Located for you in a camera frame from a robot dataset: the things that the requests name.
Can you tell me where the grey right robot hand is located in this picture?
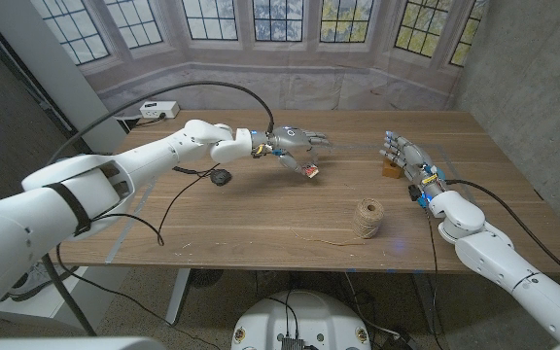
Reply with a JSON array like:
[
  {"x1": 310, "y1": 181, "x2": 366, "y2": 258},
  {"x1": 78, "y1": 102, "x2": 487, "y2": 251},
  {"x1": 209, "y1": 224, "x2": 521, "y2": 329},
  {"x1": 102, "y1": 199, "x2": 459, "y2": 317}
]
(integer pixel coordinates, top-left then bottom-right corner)
[{"x1": 379, "y1": 129, "x2": 449, "y2": 200}]

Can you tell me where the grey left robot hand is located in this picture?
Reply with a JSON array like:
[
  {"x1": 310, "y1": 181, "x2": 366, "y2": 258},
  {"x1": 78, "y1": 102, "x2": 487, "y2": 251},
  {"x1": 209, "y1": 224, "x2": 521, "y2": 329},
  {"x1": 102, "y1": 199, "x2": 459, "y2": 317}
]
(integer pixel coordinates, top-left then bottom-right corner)
[{"x1": 250, "y1": 125, "x2": 333, "y2": 177}]

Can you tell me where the wooden block with two holes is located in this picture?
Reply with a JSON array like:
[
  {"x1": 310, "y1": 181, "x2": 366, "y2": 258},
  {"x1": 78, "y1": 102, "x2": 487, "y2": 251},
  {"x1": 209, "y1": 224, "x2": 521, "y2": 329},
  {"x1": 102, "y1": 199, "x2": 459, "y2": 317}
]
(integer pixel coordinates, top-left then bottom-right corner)
[{"x1": 382, "y1": 157, "x2": 404, "y2": 180}]

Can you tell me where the brown twine spool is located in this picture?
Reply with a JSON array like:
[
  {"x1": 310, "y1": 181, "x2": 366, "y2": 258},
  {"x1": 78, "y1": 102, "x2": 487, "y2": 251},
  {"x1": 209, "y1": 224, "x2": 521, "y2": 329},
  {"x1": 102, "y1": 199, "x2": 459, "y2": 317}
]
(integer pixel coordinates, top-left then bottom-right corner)
[{"x1": 352, "y1": 197, "x2": 386, "y2": 240}]

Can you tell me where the printed window backdrop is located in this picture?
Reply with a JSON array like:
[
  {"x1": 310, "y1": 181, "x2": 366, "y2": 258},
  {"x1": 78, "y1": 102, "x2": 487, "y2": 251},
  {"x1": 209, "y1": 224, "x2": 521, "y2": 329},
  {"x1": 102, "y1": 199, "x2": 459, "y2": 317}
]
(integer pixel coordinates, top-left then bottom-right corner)
[{"x1": 29, "y1": 0, "x2": 490, "y2": 119}]

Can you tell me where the loose twine strand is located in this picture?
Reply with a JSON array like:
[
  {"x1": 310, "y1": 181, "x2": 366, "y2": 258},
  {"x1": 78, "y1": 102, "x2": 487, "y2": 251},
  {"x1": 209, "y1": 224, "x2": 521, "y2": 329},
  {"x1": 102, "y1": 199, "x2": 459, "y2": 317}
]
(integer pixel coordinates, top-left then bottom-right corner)
[{"x1": 290, "y1": 228, "x2": 367, "y2": 247}]

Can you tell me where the white power strip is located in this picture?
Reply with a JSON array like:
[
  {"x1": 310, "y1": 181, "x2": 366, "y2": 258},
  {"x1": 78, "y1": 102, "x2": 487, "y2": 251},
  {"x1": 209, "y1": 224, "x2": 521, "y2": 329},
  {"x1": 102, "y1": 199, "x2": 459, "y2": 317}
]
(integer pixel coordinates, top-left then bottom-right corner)
[{"x1": 139, "y1": 100, "x2": 181, "y2": 121}]

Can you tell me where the grey table leg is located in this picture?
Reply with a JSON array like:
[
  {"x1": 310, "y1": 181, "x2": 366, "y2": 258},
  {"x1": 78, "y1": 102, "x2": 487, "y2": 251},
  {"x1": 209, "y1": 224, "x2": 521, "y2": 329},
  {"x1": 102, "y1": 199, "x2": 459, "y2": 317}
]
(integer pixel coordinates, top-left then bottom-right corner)
[
  {"x1": 409, "y1": 272, "x2": 444, "y2": 336},
  {"x1": 164, "y1": 268, "x2": 193, "y2": 328}
]

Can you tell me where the black round fan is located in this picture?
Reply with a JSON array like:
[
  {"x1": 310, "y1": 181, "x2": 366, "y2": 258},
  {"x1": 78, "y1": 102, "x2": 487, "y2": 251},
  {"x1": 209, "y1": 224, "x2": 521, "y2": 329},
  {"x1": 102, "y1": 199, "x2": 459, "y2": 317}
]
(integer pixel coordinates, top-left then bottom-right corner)
[{"x1": 190, "y1": 268, "x2": 225, "y2": 290}]

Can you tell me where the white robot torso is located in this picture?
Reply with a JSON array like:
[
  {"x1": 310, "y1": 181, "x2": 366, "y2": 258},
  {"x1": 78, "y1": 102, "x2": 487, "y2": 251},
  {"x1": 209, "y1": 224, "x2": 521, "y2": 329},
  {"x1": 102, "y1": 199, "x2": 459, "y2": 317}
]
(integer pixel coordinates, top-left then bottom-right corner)
[{"x1": 230, "y1": 290, "x2": 372, "y2": 350}]

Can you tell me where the white robot chest rim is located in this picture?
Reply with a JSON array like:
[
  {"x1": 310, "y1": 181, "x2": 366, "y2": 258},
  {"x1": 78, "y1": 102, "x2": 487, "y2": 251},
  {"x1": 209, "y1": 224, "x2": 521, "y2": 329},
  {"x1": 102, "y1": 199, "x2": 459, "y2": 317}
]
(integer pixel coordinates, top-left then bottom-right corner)
[{"x1": 0, "y1": 336, "x2": 165, "y2": 350}]

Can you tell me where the black round disc with cord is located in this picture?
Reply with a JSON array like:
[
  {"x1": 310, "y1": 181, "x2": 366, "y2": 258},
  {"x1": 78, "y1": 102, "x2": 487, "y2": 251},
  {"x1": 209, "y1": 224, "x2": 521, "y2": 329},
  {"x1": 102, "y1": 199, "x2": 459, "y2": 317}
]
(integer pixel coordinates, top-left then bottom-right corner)
[{"x1": 172, "y1": 165, "x2": 233, "y2": 188}]

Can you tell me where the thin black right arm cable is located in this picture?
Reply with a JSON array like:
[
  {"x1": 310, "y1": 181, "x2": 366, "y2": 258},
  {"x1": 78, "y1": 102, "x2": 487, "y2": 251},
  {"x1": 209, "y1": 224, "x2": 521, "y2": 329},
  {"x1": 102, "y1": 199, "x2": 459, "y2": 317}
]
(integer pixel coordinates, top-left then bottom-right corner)
[{"x1": 423, "y1": 206, "x2": 444, "y2": 350}]

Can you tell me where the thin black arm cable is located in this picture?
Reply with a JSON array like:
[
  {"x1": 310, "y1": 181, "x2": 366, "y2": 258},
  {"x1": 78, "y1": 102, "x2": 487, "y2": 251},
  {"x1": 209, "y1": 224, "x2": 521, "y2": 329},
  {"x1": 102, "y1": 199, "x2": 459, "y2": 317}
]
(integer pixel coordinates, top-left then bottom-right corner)
[
  {"x1": 423, "y1": 206, "x2": 444, "y2": 350},
  {"x1": 88, "y1": 162, "x2": 221, "y2": 247}
]

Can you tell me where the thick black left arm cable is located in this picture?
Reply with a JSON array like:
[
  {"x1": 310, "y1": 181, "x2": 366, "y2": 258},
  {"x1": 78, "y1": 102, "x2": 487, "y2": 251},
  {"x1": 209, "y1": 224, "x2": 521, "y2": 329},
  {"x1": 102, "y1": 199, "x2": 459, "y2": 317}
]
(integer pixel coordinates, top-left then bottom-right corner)
[{"x1": 41, "y1": 80, "x2": 276, "y2": 337}]

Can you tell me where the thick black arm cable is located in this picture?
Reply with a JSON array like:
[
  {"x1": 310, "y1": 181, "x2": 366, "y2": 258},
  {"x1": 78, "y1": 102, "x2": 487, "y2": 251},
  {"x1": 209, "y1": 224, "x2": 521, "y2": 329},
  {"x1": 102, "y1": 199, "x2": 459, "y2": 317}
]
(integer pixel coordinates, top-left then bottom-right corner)
[
  {"x1": 444, "y1": 178, "x2": 560, "y2": 292},
  {"x1": 41, "y1": 80, "x2": 276, "y2": 337}
]

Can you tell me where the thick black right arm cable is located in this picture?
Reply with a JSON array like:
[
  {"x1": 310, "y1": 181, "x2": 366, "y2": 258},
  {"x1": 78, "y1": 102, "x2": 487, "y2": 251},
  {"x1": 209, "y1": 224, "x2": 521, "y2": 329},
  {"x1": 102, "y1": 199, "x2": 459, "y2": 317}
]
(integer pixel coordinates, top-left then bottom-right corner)
[{"x1": 444, "y1": 178, "x2": 560, "y2": 292}]

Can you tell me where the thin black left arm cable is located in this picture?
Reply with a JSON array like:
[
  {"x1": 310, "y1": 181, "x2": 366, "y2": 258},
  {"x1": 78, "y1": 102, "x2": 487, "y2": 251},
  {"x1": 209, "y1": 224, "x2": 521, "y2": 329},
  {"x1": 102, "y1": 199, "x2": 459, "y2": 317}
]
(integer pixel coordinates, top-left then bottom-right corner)
[{"x1": 88, "y1": 162, "x2": 221, "y2": 247}]

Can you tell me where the white floor cable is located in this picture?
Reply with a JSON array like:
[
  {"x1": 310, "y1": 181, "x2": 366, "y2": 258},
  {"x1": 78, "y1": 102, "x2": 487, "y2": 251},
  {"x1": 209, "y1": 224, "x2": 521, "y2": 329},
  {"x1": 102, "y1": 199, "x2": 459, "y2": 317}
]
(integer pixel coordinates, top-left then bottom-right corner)
[{"x1": 342, "y1": 271, "x2": 403, "y2": 339}]

